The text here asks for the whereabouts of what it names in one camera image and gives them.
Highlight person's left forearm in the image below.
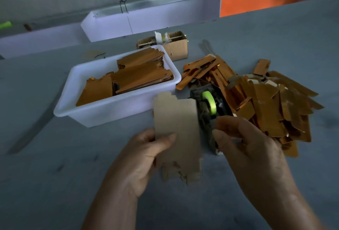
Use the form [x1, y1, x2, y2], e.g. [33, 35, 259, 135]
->
[82, 185, 138, 230]

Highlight long white tray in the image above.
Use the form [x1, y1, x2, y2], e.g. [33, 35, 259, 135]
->
[0, 23, 91, 59]
[81, 0, 221, 43]

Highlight person's left hand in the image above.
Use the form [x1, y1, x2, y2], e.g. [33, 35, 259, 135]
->
[106, 129, 178, 201]

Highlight carton blanks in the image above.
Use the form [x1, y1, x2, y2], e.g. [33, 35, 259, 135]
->
[153, 91, 203, 172]

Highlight person's right forearm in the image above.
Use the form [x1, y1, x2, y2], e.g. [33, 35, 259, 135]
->
[254, 193, 325, 230]

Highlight gold cartons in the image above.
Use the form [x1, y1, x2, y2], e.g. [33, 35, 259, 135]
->
[76, 47, 174, 107]

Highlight white plastic bin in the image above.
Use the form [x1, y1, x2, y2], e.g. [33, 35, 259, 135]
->
[53, 45, 182, 128]

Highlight black tape dispenser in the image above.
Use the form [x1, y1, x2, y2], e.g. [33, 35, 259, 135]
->
[190, 84, 234, 155]

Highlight person's right hand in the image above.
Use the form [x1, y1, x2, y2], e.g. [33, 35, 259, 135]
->
[212, 116, 298, 212]

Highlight small cardboard box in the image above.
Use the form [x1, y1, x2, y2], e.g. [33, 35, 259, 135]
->
[137, 31, 189, 61]

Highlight pile of gold boxes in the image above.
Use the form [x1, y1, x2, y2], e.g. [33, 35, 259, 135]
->
[175, 54, 324, 158]

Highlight green tape roll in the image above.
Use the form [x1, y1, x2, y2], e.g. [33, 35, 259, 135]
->
[202, 90, 218, 117]

